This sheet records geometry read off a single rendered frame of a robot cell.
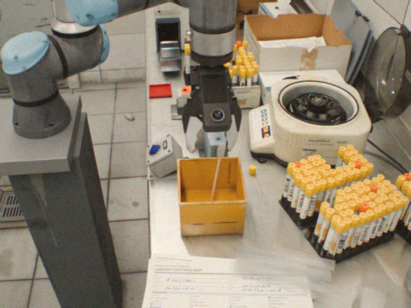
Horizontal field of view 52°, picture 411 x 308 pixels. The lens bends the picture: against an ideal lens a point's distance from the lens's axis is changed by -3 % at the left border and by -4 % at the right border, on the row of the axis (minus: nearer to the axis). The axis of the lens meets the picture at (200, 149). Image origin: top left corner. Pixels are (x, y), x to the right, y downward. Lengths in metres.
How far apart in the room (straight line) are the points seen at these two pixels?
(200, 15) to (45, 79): 0.52
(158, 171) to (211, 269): 0.29
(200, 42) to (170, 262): 0.42
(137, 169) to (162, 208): 1.42
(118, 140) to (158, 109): 1.34
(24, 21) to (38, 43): 1.90
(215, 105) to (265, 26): 0.84
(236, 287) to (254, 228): 0.16
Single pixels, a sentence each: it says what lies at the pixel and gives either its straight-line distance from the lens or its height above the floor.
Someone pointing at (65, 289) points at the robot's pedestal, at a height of 0.29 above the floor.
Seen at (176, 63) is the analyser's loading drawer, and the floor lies 0.92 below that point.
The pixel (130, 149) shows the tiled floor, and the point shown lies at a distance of 2.51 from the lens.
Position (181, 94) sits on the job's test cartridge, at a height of 0.95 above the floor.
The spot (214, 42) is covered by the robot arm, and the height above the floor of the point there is 1.28.
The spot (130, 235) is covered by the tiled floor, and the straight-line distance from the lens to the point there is 2.06.
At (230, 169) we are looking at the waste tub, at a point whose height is 0.94.
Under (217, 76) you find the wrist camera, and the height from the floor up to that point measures 1.22.
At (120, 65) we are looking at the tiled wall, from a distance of 3.09.
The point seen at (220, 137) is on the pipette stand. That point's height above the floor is 0.97.
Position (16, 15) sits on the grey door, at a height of 0.56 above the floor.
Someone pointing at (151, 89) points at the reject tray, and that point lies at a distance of 1.35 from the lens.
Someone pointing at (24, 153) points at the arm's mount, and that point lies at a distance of 1.12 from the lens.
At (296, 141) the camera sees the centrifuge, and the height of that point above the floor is 0.96.
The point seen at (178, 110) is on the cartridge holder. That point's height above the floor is 0.90.
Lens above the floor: 1.58
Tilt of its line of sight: 40 degrees down
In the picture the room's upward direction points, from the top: straight up
